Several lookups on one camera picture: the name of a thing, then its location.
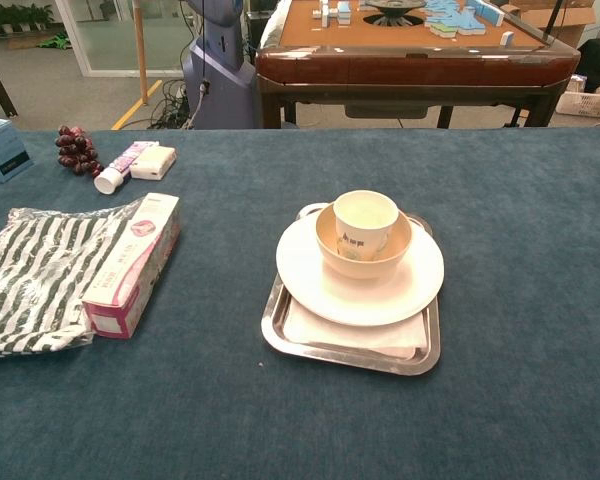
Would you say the beige bowl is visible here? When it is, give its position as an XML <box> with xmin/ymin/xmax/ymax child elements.
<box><xmin>314</xmin><ymin>203</ymin><xmax>413</xmax><ymax>281</ymax></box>

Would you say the silver metal tray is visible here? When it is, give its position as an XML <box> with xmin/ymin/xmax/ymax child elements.
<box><xmin>260</xmin><ymin>201</ymin><xmax>442</xmax><ymax>377</ymax></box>

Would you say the brown mahjong table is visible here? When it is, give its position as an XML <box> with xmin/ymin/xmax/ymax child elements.
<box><xmin>254</xmin><ymin>0</ymin><xmax>583</xmax><ymax>131</ymax></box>

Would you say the white paper cup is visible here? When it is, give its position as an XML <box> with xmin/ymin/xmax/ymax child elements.
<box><xmin>333</xmin><ymin>189</ymin><xmax>400</xmax><ymax>262</ymax></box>

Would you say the cluster of standing mahjong tiles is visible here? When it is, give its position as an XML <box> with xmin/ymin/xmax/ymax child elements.
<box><xmin>311</xmin><ymin>0</ymin><xmax>355</xmax><ymax>27</ymax></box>

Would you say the long pink white box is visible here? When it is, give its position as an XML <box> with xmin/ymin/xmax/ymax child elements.
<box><xmin>81</xmin><ymin>192</ymin><xmax>183</xmax><ymax>341</ymax></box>

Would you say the bunch of red grapes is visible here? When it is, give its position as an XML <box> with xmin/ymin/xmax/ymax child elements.
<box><xmin>54</xmin><ymin>124</ymin><xmax>105</xmax><ymax>178</ymax></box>

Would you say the row of potted plants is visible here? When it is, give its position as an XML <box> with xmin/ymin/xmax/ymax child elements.
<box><xmin>0</xmin><ymin>1</ymin><xmax>56</xmax><ymax>37</ymax></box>

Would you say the blue tablecloth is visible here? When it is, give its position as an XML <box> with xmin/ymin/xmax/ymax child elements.
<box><xmin>0</xmin><ymin>126</ymin><xmax>600</xmax><ymax>480</ymax></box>

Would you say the black mahjong table centre dome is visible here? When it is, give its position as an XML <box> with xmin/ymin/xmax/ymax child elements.
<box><xmin>361</xmin><ymin>0</ymin><xmax>429</xmax><ymax>27</ymax></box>

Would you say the striped cloth in plastic bag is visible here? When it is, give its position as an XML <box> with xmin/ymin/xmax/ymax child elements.
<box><xmin>0</xmin><ymin>195</ymin><xmax>152</xmax><ymax>362</ymax></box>

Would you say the purple white toothpaste tube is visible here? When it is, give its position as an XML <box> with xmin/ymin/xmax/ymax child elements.
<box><xmin>93</xmin><ymin>140</ymin><xmax>161</xmax><ymax>196</ymax></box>

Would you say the small white box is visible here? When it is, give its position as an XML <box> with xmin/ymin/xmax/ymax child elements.
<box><xmin>128</xmin><ymin>145</ymin><xmax>178</xmax><ymax>182</ymax></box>

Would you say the wooden pole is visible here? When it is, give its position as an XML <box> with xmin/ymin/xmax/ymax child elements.
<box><xmin>131</xmin><ymin>0</ymin><xmax>150</xmax><ymax>107</ymax></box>

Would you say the white folded napkin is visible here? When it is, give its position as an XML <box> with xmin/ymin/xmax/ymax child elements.
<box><xmin>281</xmin><ymin>297</ymin><xmax>431</xmax><ymax>362</ymax></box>

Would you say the cardboard box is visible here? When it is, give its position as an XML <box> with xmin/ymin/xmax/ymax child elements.
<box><xmin>509</xmin><ymin>0</ymin><xmax>600</xmax><ymax>49</ymax></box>

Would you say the tangle of floor cables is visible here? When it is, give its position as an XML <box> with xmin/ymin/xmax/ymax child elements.
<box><xmin>148</xmin><ymin>78</ymin><xmax>202</xmax><ymax>131</ymax></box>

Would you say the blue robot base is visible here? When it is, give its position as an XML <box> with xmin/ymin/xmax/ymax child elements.
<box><xmin>181</xmin><ymin>0</ymin><xmax>258</xmax><ymax>131</ymax></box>

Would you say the white plastic basket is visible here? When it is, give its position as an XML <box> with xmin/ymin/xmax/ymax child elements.
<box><xmin>554</xmin><ymin>74</ymin><xmax>600</xmax><ymax>121</ymax></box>

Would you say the white round plate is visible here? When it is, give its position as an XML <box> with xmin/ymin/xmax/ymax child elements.
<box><xmin>275</xmin><ymin>214</ymin><xmax>446</xmax><ymax>329</ymax></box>

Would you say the small blue box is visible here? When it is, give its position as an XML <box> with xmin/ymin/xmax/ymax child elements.
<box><xmin>0</xmin><ymin>115</ymin><xmax>35</xmax><ymax>184</ymax></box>

